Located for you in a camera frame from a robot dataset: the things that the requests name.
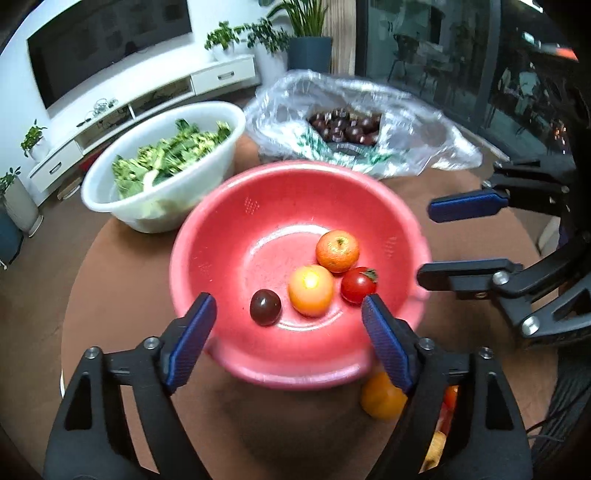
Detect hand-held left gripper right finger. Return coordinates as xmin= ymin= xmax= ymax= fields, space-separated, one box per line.
xmin=361 ymin=294 xmax=534 ymax=480

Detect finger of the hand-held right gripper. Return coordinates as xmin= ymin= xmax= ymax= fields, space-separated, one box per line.
xmin=416 ymin=259 xmax=591 ymax=340
xmin=427 ymin=159 xmax=575 ymax=224

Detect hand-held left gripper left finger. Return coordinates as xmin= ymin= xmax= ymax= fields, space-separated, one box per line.
xmin=44 ymin=292 xmax=218 ymax=480

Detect red plastic bowl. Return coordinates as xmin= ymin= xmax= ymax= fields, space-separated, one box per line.
xmin=168 ymin=161 xmax=434 ymax=392

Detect red tomato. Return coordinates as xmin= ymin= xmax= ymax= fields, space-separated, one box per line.
xmin=438 ymin=385 xmax=459 ymax=435
xmin=340 ymin=267 xmax=379 ymax=305

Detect dark purple plum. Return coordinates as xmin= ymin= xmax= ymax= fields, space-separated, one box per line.
xmin=250 ymin=289 xmax=282 ymax=326

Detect clear plastic bag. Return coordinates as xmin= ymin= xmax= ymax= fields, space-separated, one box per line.
xmin=242 ymin=69 xmax=483 ymax=181

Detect pale orange mandarin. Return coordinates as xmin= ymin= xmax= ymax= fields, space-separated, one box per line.
xmin=287 ymin=264 xmax=334 ymax=318

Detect yellow fruit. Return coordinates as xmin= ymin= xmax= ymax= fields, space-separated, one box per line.
xmin=419 ymin=430 xmax=448 ymax=474

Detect pile of dark cherries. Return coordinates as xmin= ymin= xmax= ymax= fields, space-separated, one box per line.
xmin=308 ymin=108 xmax=384 ymax=146

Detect glass sliding door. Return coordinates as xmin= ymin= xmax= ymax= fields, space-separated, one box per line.
xmin=358 ymin=0 xmax=583 ymax=160

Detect chopped green leafy vegetables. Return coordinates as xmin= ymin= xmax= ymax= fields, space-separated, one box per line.
xmin=112 ymin=119 xmax=232 ymax=200

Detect white plastic basin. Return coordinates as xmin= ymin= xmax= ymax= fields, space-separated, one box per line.
xmin=81 ymin=102 xmax=247 ymax=234

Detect beige curtain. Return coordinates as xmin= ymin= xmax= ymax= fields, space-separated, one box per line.
xmin=323 ymin=0 xmax=360 ymax=77

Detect tall tree plant blue pot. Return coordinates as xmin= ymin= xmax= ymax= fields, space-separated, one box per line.
xmin=0 ymin=208 xmax=24 ymax=266

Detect potted plant ribbed white pot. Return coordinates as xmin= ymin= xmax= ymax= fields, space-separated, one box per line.
xmin=0 ymin=166 xmax=40 ymax=232

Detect large-leaf plant dark blue pot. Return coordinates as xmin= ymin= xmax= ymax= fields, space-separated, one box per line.
xmin=268 ymin=0 xmax=334 ymax=75

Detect small potted plant white pot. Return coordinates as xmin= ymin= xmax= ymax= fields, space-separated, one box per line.
xmin=204 ymin=21 xmax=245 ymax=63
xmin=20 ymin=119 xmax=51 ymax=162

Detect white television cabinet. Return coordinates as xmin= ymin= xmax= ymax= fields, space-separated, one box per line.
xmin=28 ymin=54 xmax=257 ymax=195

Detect bushy potted plant white pot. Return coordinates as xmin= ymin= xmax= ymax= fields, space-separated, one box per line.
xmin=245 ymin=17 xmax=291 ymax=86

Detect black wall television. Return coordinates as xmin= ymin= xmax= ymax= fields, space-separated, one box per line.
xmin=27 ymin=0 xmax=194 ymax=110

